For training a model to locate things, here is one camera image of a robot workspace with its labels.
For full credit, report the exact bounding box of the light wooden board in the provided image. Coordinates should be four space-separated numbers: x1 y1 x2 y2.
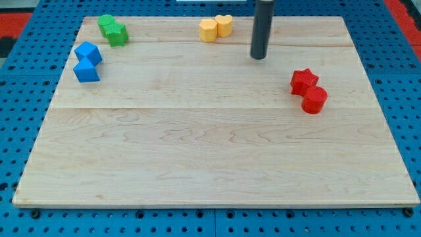
12 16 420 209

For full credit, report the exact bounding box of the yellow hexagon block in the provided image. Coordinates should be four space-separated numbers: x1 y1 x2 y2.
199 18 217 42

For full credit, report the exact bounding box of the yellow heart block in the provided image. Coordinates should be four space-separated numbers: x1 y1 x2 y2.
215 14 233 37

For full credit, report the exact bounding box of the red star block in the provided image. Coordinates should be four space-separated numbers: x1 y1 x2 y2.
290 68 319 97

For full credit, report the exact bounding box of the red cylinder block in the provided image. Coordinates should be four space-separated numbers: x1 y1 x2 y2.
301 86 328 114

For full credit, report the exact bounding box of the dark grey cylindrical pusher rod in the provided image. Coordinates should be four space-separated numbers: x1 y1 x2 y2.
250 0 275 60

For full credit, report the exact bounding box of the green star block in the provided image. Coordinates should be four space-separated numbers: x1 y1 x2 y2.
104 22 129 47

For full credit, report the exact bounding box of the blue cube block lower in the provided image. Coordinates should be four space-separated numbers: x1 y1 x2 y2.
73 58 100 83

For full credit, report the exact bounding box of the blue cube block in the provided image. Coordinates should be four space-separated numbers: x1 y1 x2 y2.
73 58 100 83
74 41 103 66

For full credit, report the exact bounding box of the blue cube block upper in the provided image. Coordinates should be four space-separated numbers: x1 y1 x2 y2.
74 41 103 66

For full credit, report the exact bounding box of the green cylinder block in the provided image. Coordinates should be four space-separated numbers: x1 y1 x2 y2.
97 14 115 38

